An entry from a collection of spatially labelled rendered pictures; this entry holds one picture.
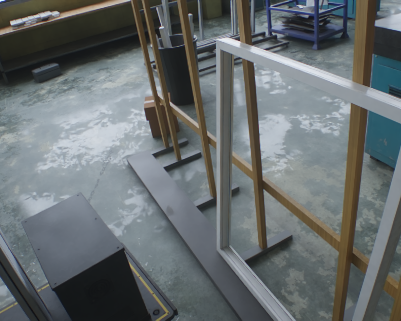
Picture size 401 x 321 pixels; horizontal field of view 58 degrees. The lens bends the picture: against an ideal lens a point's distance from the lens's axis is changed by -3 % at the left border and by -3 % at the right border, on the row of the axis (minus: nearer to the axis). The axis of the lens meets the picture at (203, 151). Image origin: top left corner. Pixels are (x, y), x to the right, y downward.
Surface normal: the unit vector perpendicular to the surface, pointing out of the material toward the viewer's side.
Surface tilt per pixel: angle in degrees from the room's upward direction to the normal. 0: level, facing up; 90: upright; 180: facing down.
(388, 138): 90
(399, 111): 82
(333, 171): 0
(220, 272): 0
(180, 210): 0
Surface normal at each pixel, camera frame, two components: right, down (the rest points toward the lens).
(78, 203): -0.15, -0.84
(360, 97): -0.89, 0.24
